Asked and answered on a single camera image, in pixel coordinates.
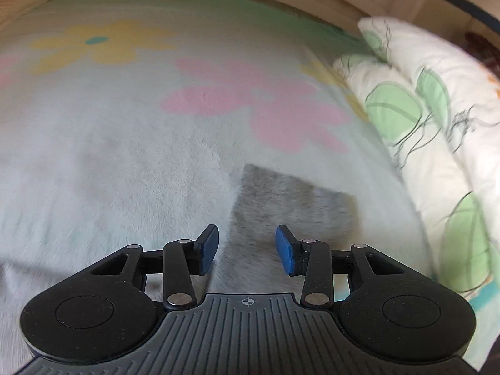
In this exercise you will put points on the pastel floral blanket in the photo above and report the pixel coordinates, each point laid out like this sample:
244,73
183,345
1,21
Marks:
156,125

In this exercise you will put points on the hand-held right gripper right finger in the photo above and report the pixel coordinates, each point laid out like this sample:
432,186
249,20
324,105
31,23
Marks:
285,250

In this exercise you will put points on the dark brown cloth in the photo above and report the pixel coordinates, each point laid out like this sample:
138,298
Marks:
482,49

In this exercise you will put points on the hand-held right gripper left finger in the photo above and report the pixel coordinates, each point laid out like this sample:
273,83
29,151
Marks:
208,250

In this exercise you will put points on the grey pants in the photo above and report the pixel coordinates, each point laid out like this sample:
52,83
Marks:
281,199

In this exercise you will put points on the dark blue bar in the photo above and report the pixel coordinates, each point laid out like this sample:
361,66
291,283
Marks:
461,0

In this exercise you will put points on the white green leaf-print duvet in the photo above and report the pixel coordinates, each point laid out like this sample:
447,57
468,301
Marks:
429,97

